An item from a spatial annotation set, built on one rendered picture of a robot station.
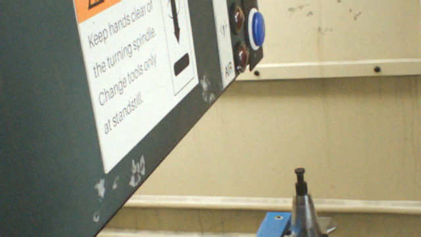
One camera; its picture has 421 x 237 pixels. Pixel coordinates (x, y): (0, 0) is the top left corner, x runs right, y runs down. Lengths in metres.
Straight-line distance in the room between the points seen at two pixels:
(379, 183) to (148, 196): 0.48
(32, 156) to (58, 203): 0.03
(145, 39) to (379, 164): 1.06
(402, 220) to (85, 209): 1.18
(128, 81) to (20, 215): 0.13
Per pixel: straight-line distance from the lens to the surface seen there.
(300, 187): 1.11
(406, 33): 1.40
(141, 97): 0.46
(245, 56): 0.64
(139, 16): 0.46
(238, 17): 0.64
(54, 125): 0.37
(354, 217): 1.55
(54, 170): 0.37
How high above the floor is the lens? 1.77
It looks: 19 degrees down
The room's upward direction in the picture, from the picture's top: 8 degrees counter-clockwise
